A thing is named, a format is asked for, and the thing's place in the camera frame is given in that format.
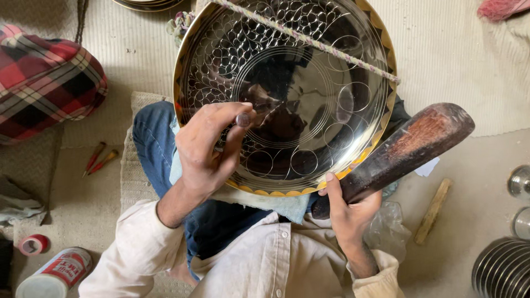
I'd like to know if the person's right hand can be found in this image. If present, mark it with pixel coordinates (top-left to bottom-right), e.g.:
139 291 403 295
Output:
317 172 383 250

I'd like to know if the person's left hand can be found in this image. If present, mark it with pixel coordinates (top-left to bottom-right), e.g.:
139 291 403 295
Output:
175 101 256 196

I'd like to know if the dark wooden mallet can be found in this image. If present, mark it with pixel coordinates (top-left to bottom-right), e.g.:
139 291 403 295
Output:
311 103 476 220

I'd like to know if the clear plastic bag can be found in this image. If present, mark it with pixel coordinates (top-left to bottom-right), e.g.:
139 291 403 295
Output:
364 201 412 264

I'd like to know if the person's blue jeans leg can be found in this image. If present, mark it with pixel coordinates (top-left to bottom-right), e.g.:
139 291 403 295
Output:
132 100 275 270

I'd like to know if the light blue cloth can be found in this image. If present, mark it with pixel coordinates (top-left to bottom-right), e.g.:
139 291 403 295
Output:
169 116 312 225

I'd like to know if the short wooden stick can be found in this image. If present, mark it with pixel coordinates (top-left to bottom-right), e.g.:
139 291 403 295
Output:
414 178 454 246

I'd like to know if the white paper scrap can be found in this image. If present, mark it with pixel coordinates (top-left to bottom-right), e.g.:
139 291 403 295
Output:
414 156 441 178

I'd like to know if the large engraved brass plate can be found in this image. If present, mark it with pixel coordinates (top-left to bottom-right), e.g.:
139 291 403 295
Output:
173 0 398 197

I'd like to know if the person's cream shirt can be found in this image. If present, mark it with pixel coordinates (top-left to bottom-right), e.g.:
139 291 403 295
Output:
79 199 406 298

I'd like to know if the dark cloth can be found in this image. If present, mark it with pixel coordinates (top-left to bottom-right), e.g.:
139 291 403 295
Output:
379 94 412 143

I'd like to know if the person's bare foot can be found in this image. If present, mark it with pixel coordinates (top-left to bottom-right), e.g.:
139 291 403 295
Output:
166 262 200 288

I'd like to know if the stack of brass plates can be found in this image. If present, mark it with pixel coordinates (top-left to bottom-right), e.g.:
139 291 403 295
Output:
112 0 185 12

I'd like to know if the stack of steel plates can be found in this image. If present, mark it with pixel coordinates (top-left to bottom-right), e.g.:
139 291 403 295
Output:
471 237 530 298

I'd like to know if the red plaid cushion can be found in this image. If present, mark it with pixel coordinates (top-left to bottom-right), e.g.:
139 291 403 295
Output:
0 23 109 145

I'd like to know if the steel cup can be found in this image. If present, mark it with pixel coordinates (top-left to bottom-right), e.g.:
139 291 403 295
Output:
507 165 530 200
511 207 530 241

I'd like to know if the white can with red label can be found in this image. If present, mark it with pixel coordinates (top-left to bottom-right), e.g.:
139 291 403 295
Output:
15 247 93 298

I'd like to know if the grey crumpled cloth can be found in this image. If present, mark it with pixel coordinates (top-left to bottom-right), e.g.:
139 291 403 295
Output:
0 175 47 227

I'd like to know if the red tape roll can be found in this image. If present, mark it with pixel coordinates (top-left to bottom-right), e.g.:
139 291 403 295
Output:
18 234 50 257

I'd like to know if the black object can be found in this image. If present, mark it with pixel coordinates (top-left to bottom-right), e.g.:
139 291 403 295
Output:
0 237 14 291

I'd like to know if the pink tassel brush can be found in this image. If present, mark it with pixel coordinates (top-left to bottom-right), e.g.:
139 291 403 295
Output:
477 0 530 22

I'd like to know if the red-handled hand tool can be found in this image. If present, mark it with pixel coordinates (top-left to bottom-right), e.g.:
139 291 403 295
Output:
82 142 107 178
88 149 120 176

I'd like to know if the twisted pale cord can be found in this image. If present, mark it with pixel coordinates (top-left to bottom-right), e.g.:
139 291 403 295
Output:
166 0 401 85

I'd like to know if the dark strap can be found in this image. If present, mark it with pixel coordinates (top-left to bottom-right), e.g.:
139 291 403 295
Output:
75 0 89 44

